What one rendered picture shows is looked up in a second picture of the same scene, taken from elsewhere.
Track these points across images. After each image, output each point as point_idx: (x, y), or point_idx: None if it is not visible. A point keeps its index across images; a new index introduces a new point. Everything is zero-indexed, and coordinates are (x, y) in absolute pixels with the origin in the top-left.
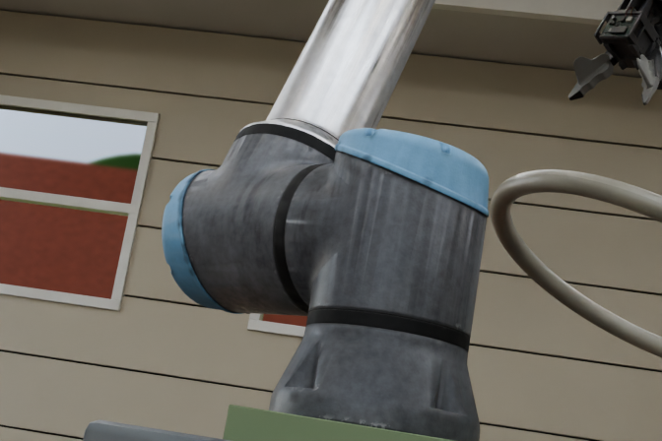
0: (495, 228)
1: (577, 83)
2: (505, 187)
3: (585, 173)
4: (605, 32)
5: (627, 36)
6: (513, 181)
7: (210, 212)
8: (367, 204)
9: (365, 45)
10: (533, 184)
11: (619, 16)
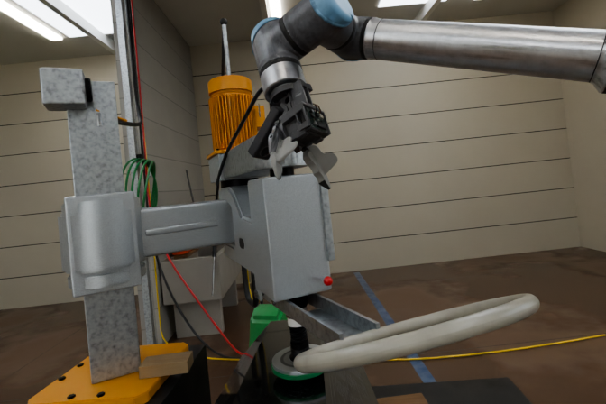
0: (411, 353)
1: (276, 161)
2: (503, 324)
3: (534, 296)
4: (313, 124)
5: (328, 133)
6: (513, 317)
7: None
8: None
9: None
10: (527, 316)
11: (310, 109)
